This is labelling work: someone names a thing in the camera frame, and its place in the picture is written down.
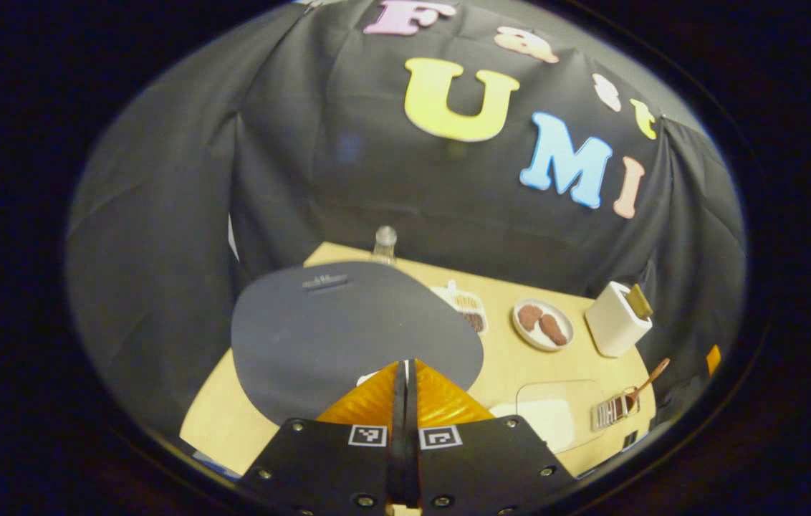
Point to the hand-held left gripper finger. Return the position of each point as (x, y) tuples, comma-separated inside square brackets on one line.
[(411, 430), (399, 430)]

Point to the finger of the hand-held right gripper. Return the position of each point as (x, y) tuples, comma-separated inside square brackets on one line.
[(713, 360)]

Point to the brown wooden spoon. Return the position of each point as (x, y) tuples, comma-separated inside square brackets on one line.
[(653, 376)]

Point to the dark grey rice cooker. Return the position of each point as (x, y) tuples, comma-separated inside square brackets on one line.
[(348, 330)]

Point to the clear container of white rice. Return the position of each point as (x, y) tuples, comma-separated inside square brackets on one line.
[(549, 423)]

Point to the brown toast slice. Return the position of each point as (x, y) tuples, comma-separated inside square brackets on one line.
[(639, 301)]

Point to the white toaster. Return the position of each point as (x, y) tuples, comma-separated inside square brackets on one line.
[(613, 326)]

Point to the white divided bean dish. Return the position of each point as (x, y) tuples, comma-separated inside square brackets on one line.
[(466, 304)]

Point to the white round plate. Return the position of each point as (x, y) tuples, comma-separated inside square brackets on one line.
[(545, 340)]

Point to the reddish brown meat piece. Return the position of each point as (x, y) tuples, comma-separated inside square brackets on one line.
[(530, 317), (554, 330)]

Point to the small clear glass bottle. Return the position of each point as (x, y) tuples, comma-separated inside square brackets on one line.
[(385, 244)]

